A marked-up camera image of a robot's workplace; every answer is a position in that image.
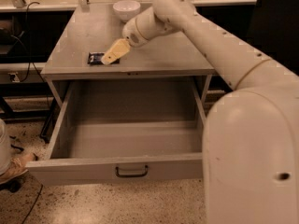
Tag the black drawer handle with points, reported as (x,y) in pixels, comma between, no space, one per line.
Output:
(134,172)

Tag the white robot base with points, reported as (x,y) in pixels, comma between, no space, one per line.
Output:
(11,167)

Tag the open grey top drawer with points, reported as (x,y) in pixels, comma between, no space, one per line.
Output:
(128,123)

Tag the white wall outlet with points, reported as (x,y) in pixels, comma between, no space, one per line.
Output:
(14,78)

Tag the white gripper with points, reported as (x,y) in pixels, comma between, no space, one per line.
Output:
(131,32)

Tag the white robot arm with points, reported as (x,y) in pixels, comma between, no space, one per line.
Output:
(251,135)

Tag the black office chair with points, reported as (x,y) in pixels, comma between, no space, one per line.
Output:
(274,30)

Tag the white ceramic bowl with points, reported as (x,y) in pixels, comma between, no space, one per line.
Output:
(126,9)

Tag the grey metal drawer cabinet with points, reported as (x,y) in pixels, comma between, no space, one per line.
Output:
(94,29)

